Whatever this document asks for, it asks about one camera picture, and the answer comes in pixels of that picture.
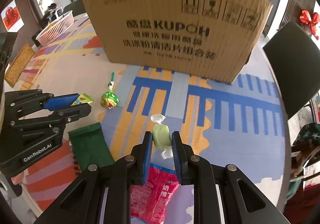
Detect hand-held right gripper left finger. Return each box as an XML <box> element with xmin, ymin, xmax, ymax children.
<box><xmin>32</xmin><ymin>131</ymin><xmax>153</xmax><ymax>224</ymax></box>

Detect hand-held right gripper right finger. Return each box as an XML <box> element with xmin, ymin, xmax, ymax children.
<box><xmin>171</xmin><ymin>130</ymin><xmax>292</xmax><ymax>224</ymax></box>

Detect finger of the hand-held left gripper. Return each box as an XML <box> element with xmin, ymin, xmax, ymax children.
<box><xmin>4</xmin><ymin>90</ymin><xmax>81</xmax><ymax>115</ymax></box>
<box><xmin>10</xmin><ymin>103</ymin><xmax>92</xmax><ymax>139</ymax></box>

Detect pale green candy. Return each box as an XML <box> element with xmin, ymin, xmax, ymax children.
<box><xmin>151</xmin><ymin>113</ymin><xmax>174</xmax><ymax>160</ymax></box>

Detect brown cardboard box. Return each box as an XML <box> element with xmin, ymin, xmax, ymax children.
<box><xmin>82</xmin><ymin>0</ymin><xmax>274</xmax><ymax>84</ymax></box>

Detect person's left hand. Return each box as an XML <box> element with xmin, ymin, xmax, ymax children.
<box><xmin>11</xmin><ymin>175</ymin><xmax>26</xmax><ymax>186</ymax></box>

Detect dark green snack packet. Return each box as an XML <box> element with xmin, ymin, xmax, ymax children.
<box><xmin>68</xmin><ymin>123</ymin><xmax>116</xmax><ymax>177</ymax></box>

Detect green yellow lollipop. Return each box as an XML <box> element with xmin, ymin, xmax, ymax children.
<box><xmin>100</xmin><ymin>72</ymin><xmax>120</xmax><ymax>110</ymax></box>

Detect magenta snack packet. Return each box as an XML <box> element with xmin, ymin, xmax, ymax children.
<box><xmin>129</xmin><ymin>163</ymin><xmax>181</xmax><ymax>224</ymax></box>

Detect white plastic basket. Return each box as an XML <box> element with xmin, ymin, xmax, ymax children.
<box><xmin>35</xmin><ymin>11</ymin><xmax>75</xmax><ymax>46</ymax></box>

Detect black chair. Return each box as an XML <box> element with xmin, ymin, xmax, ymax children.
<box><xmin>262</xmin><ymin>21</ymin><xmax>320</xmax><ymax>121</ymax></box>
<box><xmin>63</xmin><ymin>0</ymin><xmax>87</xmax><ymax>15</ymax></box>

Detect brown wooden door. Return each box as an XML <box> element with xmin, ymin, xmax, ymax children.
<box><xmin>0</xmin><ymin>0</ymin><xmax>41</xmax><ymax>48</ymax></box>

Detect teal cloth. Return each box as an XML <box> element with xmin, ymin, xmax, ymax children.
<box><xmin>286</xmin><ymin>176</ymin><xmax>304</xmax><ymax>200</ymax></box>

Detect dark green bag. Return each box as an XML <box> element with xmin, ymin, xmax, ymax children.
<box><xmin>292</xmin><ymin>123</ymin><xmax>320</xmax><ymax>156</ymax></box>

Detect red garment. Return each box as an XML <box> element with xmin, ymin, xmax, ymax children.
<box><xmin>285</xmin><ymin>184</ymin><xmax>320</xmax><ymax>224</ymax></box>

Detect red foil balloons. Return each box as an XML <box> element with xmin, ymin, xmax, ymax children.
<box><xmin>299</xmin><ymin>10</ymin><xmax>320</xmax><ymax>40</ymax></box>

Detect red wall poster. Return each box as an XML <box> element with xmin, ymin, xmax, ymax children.
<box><xmin>1</xmin><ymin>0</ymin><xmax>25</xmax><ymax>32</ymax></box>

